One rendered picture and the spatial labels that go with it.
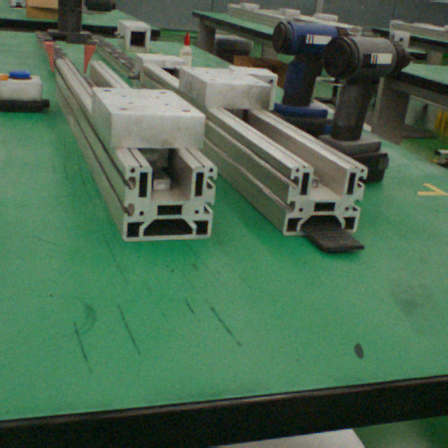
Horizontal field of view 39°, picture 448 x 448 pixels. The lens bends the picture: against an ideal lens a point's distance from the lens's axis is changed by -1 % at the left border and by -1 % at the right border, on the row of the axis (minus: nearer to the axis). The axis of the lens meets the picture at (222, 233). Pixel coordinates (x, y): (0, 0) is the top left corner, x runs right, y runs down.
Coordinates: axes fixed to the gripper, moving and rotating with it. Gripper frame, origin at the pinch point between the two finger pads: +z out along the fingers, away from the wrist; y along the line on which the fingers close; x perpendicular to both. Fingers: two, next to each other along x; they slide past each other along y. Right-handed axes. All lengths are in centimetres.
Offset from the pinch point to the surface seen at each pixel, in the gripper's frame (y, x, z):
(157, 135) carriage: 0, -94, -7
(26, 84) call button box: -12.0, -36.7, -2.2
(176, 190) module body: 2, -97, -1
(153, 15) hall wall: 273, 1070, 48
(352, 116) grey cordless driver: 32, -82, -7
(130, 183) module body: -4, -99, -3
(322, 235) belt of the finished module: 18, -103, 2
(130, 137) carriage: -3, -94, -6
